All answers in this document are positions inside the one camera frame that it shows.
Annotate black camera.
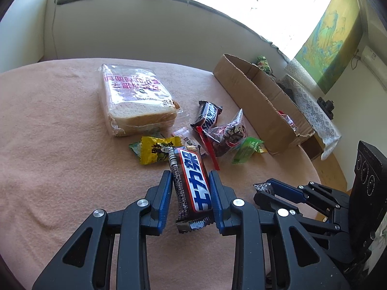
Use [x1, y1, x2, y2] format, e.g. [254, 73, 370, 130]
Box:
[317, 97, 335, 118]

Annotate long cardboard box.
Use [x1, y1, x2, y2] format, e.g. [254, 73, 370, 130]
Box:
[212, 54, 315, 156]

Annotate bagged sliced white bread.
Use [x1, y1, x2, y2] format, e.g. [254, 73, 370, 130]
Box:
[97, 63, 185, 138]

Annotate side table with lace cloth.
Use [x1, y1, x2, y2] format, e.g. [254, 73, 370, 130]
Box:
[284, 59, 342, 160]

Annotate red snack packet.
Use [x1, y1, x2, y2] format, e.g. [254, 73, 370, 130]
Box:
[277, 111, 295, 129]

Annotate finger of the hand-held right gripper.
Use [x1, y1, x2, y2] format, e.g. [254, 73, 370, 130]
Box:
[254, 192, 342, 236]
[266, 180, 351, 215]

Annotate wooden cabinet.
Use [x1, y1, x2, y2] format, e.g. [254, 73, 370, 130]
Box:
[302, 136, 325, 160]

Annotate black power cable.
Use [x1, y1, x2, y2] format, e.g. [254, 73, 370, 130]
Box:
[351, 48, 362, 70]

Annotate green snack packet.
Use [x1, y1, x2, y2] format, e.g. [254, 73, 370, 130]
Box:
[232, 137, 268, 164]

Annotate yellow snack packet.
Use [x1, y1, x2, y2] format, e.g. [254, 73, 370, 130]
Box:
[129, 136, 182, 166]

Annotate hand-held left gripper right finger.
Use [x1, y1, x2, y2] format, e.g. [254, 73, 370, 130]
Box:
[208, 171, 351, 290]

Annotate clear white snack packet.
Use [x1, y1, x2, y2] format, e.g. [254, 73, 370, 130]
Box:
[172, 127, 209, 158]

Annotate green snack bags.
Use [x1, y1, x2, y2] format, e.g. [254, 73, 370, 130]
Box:
[255, 55, 273, 74]

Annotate white air conditioner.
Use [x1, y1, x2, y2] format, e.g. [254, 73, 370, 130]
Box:
[361, 45, 387, 89]

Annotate clear packet of red dates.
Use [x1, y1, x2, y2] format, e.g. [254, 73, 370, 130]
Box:
[195, 109, 247, 171]

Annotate brown chocolate bar blue label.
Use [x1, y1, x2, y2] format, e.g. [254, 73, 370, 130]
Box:
[190, 100, 223, 130]
[162, 145, 216, 234]

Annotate small dark candy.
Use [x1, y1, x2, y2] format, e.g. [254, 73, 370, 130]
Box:
[253, 181, 274, 195]

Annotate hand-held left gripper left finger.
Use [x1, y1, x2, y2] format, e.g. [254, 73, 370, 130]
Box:
[32, 171, 173, 290]

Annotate green landscape wall painting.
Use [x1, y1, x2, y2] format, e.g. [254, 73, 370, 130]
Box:
[295, 0, 363, 94]

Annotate white cable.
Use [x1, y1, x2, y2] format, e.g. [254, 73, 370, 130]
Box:
[50, 0, 73, 59]

